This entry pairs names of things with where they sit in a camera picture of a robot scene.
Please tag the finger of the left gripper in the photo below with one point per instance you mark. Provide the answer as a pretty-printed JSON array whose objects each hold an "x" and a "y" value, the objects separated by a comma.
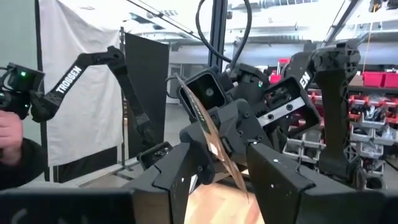
[
  {"x": 242, "y": 130},
  {"x": 202, "y": 140}
]

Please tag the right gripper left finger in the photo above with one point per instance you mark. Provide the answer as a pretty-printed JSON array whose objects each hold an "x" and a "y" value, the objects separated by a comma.
[{"x": 164, "y": 193}]

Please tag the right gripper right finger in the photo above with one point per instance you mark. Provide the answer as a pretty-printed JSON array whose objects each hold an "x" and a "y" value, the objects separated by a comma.
[{"x": 276, "y": 186}]

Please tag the beige vanilla cinnamon tea bag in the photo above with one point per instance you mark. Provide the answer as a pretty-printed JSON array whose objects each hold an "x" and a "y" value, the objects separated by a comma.
[{"x": 231, "y": 169}]

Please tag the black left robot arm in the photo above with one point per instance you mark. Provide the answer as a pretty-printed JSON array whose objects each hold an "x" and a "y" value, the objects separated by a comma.
[{"x": 334, "y": 102}]

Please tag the black panel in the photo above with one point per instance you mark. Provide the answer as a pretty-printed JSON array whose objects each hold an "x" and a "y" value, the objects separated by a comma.
[{"x": 149, "y": 77}]

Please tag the storage shelf with bins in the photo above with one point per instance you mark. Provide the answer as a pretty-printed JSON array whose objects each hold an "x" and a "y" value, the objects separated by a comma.
[{"x": 373, "y": 124}]

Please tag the red storage bin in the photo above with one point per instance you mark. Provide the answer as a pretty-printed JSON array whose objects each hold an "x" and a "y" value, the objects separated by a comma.
[
  {"x": 373, "y": 79},
  {"x": 391, "y": 80}
]

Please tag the white backdrop cloth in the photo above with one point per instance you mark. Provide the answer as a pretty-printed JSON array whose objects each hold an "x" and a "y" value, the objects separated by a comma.
[{"x": 93, "y": 93}]

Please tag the person's hand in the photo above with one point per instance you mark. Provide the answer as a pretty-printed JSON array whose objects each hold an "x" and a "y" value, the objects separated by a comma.
[{"x": 9, "y": 133}]

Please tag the black backdrop stand pole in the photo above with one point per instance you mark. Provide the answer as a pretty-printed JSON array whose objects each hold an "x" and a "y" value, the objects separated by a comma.
[{"x": 40, "y": 46}]

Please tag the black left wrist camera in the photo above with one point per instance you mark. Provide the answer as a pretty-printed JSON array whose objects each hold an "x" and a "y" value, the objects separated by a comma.
[{"x": 206, "y": 91}]

